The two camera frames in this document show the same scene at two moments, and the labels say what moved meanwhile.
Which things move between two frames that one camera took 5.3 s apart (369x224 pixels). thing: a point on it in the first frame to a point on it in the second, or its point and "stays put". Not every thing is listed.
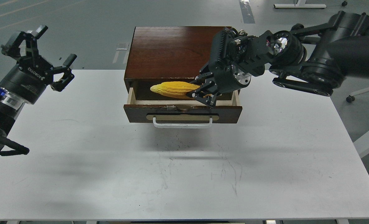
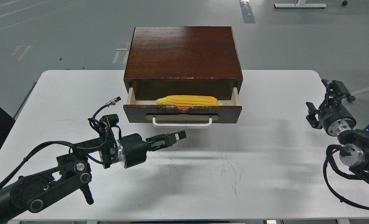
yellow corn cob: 178,89 to 184,102
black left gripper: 26,80 to 132,149
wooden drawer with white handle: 166,114 stays put
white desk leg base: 301,3 stays put
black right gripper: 228,68 to 334,118
